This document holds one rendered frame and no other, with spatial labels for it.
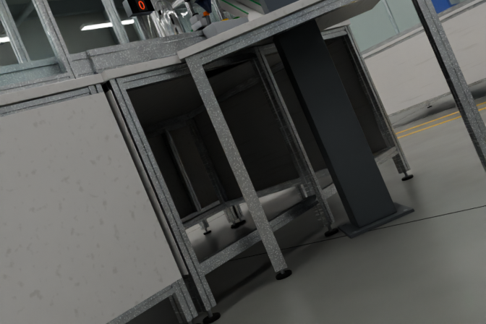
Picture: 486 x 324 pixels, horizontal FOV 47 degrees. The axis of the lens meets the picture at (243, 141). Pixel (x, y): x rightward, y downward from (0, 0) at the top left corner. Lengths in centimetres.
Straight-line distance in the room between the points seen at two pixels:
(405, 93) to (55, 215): 513
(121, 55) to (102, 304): 83
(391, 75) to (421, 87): 36
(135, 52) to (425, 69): 454
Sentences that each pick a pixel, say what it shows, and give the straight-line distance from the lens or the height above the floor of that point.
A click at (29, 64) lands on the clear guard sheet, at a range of 178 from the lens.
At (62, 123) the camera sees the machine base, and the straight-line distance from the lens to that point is 171.
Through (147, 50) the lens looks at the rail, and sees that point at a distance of 204.
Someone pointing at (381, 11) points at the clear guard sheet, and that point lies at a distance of 636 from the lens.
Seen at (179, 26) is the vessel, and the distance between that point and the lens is 350.
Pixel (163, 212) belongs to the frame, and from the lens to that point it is 179.
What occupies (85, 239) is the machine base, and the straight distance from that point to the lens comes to 165.
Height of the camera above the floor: 47
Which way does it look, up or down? 1 degrees up
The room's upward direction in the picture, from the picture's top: 23 degrees counter-clockwise
